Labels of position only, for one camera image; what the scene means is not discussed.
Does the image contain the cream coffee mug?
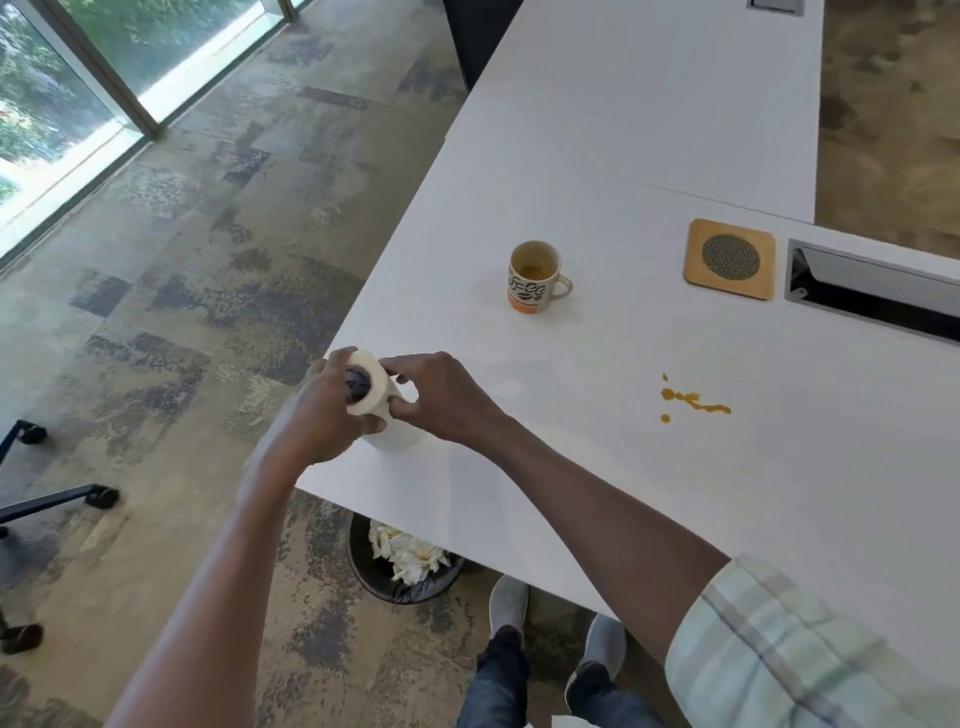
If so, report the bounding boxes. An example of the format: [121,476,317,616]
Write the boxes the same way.
[506,239,574,315]

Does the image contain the open grey cable hatch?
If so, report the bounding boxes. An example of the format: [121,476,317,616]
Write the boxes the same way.
[784,239,960,346]

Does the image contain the person's left grey shoe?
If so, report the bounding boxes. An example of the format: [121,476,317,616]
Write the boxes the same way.
[488,575,531,650]

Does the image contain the large white table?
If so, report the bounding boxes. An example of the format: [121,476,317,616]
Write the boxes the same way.
[296,138,960,676]

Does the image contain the person's right grey shoe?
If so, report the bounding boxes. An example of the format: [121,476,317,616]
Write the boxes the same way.
[566,613,628,695]

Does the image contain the black mesh office chair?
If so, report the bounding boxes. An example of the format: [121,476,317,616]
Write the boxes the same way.
[442,0,526,93]

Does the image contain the person's left hand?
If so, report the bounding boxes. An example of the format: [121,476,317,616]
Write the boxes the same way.
[258,346,391,470]

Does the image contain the person's grey shoe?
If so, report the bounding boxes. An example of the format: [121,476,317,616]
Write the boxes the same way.
[488,575,531,650]
[566,613,628,695]

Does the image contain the orange coffee spill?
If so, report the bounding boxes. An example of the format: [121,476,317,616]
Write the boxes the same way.
[659,373,733,425]

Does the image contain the dark blue jeans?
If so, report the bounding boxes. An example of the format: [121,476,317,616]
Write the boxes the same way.
[457,626,669,728]

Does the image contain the square wooden coaster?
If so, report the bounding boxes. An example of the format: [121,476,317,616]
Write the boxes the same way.
[683,218,777,302]

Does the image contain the black wheeled chair base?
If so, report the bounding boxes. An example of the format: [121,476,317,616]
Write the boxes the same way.
[0,419,120,655]

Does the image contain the narrow white table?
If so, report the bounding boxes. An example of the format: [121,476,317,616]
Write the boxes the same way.
[442,0,826,224]

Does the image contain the person's right shirt sleeve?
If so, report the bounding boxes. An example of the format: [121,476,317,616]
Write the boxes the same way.
[665,554,960,728]

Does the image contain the person's right hand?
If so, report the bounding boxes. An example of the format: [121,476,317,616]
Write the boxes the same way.
[378,350,511,450]

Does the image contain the crumpled white papers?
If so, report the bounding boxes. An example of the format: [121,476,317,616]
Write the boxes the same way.
[367,522,453,588]

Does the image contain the black waste bin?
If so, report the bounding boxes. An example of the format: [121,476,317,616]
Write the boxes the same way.
[347,513,465,606]

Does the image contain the glass window wall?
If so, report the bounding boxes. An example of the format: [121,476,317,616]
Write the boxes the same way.
[0,0,316,260]

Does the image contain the person's right forearm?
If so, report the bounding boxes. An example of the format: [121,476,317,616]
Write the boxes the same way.
[470,414,733,665]

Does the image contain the white paper towel roll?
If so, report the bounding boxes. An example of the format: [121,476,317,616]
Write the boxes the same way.
[343,348,421,455]

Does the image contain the person's left forearm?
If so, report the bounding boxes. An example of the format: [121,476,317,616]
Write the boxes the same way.
[104,448,310,728]

